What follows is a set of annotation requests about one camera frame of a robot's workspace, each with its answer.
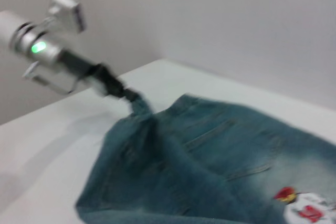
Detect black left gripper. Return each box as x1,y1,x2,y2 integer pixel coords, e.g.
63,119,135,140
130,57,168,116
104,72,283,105
58,48,148,112

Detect blue denim shorts cartoon print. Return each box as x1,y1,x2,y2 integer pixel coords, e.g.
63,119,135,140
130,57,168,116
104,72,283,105
75,92,336,224

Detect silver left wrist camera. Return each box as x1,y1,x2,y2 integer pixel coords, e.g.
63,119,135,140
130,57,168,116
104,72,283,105
47,0,88,35

